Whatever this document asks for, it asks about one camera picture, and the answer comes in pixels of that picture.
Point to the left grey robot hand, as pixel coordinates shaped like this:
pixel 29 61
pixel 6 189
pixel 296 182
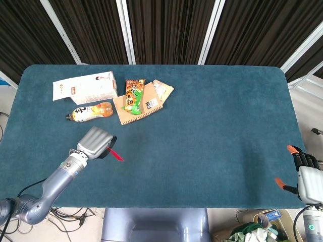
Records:
pixel 94 142

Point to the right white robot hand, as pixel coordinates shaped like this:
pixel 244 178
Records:
pixel 310 184

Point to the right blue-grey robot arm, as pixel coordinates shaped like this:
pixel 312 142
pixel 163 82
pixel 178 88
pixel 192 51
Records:
pixel 313 224

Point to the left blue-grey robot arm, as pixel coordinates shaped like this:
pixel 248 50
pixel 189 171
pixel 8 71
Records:
pixel 58 181

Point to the orange drink bottle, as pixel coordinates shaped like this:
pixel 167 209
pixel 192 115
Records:
pixel 90 112

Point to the brown spiral notebook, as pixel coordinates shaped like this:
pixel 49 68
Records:
pixel 121 111

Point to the white carton box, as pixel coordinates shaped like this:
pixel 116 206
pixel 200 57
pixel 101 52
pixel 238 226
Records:
pixel 88 88

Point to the green orange snack bag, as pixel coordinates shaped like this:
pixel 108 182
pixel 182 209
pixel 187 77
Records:
pixel 133 98

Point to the green crumpled cloth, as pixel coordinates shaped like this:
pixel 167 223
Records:
pixel 242 229

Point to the beige paper packet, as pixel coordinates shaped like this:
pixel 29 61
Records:
pixel 164 90

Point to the blue table cloth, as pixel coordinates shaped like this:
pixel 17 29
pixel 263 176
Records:
pixel 189 151

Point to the cardboard junk box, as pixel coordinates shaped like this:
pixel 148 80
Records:
pixel 222 233

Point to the blue-grey robot torso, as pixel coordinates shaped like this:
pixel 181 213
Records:
pixel 154 224

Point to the dark brown pleated curtain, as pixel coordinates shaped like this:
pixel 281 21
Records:
pixel 96 30
pixel 171 30
pixel 257 32
pixel 25 37

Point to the white frame post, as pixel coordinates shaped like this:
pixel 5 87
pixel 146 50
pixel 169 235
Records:
pixel 302 43
pixel 60 30
pixel 126 30
pixel 212 30

